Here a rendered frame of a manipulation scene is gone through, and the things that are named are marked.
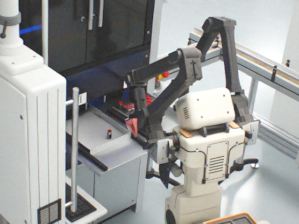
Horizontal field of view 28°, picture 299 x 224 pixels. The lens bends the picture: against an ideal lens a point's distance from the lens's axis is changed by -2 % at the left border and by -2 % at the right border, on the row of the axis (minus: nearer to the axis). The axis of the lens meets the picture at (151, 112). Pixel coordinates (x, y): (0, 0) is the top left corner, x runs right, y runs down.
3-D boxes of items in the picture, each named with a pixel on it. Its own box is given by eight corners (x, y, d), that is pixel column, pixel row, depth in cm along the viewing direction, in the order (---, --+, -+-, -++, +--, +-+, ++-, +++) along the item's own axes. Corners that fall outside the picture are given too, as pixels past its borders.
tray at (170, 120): (111, 111, 327) (111, 106, 325) (146, 97, 343) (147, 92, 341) (155, 141, 307) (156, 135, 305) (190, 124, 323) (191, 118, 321)
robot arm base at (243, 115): (238, 126, 264) (261, 122, 269) (233, 109, 266) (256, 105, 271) (230, 133, 272) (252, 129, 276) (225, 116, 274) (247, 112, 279)
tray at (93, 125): (49, 123, 312) (49, 118, 310) (88, 108, 328) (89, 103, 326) (89, 156, 292) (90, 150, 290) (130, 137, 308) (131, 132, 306)
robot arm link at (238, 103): (238, 112, 268) (248, 111, 271) (231, 91, 271) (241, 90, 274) (227, 120, 276) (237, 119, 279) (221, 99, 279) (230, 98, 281)
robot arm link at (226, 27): (221, 12, 269) (238, 12, 274) (203, 17, 281) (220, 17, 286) (231, 112, 270) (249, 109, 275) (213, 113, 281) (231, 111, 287)
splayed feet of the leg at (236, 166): (208, 188, 419) (210, 172, 411) (253, 162, 449) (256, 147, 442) (216, 194, 414) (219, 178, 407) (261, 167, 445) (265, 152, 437)
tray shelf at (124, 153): (41, 130, 310) (41, 127, 309) (142, 90, 353) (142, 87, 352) (100, 177, 282) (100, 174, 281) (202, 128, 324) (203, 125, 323)
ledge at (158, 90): (138, 85, 358) (138, 82, 357) (154, 79, 365) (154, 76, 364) (154, 95, 349) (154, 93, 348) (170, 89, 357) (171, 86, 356)
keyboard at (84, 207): (21, 177, 285) (21, 172, 284) (46, 166, 294) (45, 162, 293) (72, 223, 262) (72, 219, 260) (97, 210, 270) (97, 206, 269)
